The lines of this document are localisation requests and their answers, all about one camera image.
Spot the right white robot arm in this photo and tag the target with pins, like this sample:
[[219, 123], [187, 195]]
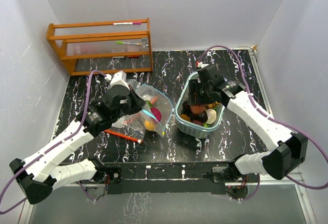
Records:
[[285, 150]]

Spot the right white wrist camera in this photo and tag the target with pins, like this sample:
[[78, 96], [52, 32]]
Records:
[[200, 64]]

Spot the orange-zipper clear bag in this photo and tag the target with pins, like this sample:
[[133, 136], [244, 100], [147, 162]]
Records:
[[125, 129]]

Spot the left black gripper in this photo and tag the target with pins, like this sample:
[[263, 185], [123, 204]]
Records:
[[138, 102]]

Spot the pink white marker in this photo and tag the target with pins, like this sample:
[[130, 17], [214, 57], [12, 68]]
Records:
[[127, 23]]

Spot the green marker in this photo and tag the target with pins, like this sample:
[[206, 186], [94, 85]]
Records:
[[127, 43]]

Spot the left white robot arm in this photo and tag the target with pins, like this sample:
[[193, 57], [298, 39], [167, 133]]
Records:
[[42, 173]]

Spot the green yellow mango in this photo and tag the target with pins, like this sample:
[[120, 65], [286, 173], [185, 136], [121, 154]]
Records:
[[149, 104]]

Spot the magenta round fruit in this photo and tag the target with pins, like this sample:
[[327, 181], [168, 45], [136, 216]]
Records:
[[156, 113]]

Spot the blue-zipper clear bag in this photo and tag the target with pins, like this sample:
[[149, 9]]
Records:
[[158, 100]]

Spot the orange fruit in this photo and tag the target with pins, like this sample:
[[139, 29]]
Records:
[[185, 117]]

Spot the light blue plastic basket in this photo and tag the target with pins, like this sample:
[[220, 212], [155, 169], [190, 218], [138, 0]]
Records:
[[197, 121]]

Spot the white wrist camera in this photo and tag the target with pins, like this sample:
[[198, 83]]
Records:
[[200, 64], [119, 78]]

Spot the red apple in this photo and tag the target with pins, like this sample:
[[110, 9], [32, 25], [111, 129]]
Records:
[[197, 109]]

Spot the longan bunch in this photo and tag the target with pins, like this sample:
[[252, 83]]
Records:
[[214, 106]]

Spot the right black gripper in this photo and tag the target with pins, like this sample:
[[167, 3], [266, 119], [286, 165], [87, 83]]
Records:
[[194, 98]]

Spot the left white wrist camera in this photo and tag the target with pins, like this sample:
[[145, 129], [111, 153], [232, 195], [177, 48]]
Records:
[[119, 78]]

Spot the orange wooden shelf rack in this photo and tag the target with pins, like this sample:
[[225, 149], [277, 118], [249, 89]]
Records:
[[97, 40]]

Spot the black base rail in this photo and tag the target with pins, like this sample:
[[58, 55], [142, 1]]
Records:
[[173, 177]]

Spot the white round bun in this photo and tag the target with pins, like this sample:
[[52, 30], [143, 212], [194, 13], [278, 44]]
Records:
[[211, 116]]

